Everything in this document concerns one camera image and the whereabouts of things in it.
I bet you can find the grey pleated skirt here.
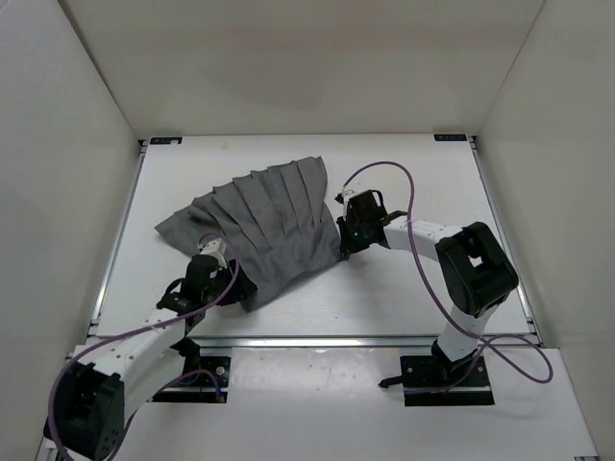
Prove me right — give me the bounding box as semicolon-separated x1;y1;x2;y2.
155;157;340;312

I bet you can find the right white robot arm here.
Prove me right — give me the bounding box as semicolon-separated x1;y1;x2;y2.
335;189;519;385

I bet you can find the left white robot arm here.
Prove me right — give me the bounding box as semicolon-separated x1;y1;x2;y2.
43;255;257;460

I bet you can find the right blue corner label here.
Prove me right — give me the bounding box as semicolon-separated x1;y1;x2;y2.
433;133;467;142

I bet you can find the blue corner label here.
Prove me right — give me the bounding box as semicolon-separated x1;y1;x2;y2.
149;136;183;145
433;133;467;142

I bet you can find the left blue corner label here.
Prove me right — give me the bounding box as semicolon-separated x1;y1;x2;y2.
149;136;183;145

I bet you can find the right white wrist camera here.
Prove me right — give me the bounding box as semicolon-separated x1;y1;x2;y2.
333;189;356;205

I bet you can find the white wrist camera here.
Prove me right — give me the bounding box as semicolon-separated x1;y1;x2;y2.
198;238;227;268
333;189;356;205

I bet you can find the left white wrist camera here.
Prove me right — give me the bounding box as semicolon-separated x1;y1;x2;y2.
198;238;227;268

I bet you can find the aluminium front table rail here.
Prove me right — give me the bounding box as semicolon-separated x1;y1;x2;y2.
88;335;542;350

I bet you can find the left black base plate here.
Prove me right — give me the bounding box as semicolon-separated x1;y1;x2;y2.
152;350;232;404

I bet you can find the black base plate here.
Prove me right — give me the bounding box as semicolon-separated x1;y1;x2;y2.
379;355;495;407
152;350;232;404

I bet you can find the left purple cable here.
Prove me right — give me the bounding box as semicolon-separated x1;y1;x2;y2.
45;233;241;457

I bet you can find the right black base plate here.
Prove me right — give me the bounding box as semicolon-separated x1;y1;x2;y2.
379;355;495;407

